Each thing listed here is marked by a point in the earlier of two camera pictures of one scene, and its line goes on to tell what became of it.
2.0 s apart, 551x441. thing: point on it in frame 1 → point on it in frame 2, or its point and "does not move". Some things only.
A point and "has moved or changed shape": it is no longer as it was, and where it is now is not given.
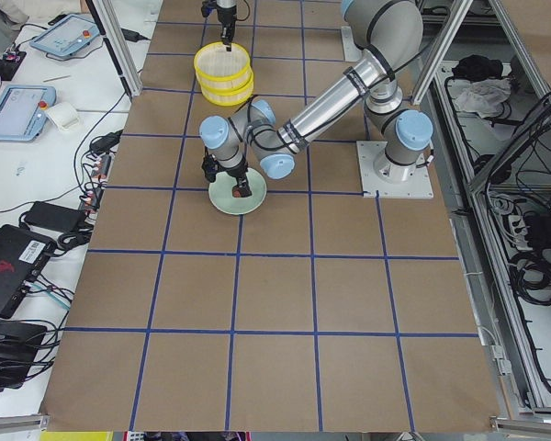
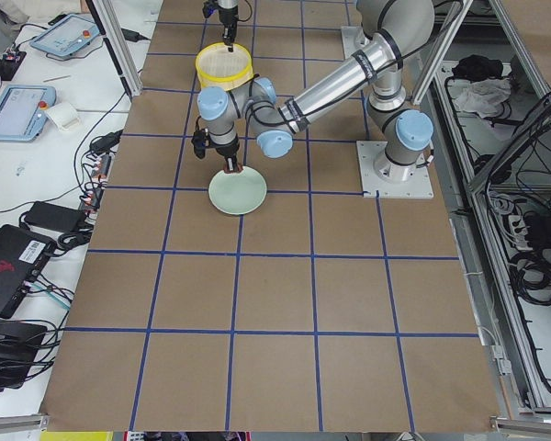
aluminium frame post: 109,16 does not move
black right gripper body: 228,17 does not move
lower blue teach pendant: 20,114 does not move
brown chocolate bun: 241,192 has moved or changed shape
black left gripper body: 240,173 → 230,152
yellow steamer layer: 219,69 does not move
